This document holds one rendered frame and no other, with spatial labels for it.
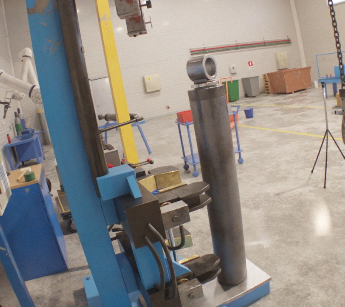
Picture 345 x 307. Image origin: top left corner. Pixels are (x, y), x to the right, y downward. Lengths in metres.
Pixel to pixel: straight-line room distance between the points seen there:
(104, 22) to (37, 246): 2.94
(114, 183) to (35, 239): 1.65
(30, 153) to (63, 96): 7.00
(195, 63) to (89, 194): 0.90
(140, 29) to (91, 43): 10.81
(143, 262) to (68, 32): 1.09
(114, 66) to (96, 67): 8.30
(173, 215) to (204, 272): 0.49
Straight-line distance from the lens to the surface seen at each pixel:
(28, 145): 8.38
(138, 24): 1.76
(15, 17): 12.82
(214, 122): 1.64
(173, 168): 1.89
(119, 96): 4.11
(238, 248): 1.98
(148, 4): 1.41
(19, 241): 2.90
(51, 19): 1.50
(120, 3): 1.40
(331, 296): 2.26
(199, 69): 1.64
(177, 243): 2.05
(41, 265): 3.01
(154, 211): 1.28
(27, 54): 3.86
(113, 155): 1.87
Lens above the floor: 1.56
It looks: 8 degrees down
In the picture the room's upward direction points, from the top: 11 degrees counter-clockwise
